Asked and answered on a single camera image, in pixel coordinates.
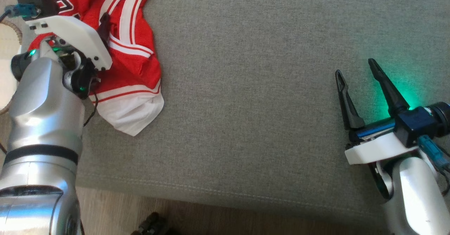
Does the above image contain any blue plug left camera cable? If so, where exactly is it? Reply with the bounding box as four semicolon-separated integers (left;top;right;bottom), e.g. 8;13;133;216
0;4;38;24

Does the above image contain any grey sofa seat cushion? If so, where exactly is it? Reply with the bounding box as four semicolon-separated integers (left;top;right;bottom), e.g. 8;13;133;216
76;0;450;225

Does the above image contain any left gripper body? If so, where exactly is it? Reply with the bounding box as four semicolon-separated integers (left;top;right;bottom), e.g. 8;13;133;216
26;15;113;71

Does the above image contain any red white basketball jersey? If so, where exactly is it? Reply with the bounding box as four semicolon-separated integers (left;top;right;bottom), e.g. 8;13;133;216
27;0;165;137

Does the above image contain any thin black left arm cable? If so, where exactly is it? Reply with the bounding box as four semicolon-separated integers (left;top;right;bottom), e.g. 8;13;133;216
83;82;100;128

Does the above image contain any blue plug right camera cable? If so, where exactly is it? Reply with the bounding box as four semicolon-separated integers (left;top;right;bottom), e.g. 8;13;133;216
417;134;450;197

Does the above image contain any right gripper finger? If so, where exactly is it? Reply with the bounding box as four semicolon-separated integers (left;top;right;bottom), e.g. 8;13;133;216
368;58;411;117
335;70;366;131

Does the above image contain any blue plug camera cable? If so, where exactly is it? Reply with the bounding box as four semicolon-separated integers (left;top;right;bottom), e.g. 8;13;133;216
0;4;38;24
417;134;450;197

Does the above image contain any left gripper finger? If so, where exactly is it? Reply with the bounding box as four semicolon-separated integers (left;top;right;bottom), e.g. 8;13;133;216
98;13;114;44

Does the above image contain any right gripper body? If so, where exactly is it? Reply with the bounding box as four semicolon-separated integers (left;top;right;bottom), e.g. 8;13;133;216
344;118;419;165

